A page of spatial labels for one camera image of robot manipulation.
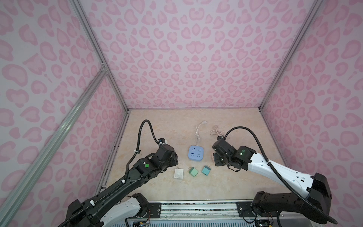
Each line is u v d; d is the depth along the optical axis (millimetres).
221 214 722
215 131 1029
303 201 378
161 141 703
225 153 580
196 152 923
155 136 678
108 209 443
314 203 373
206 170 858
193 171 850
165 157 573
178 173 838
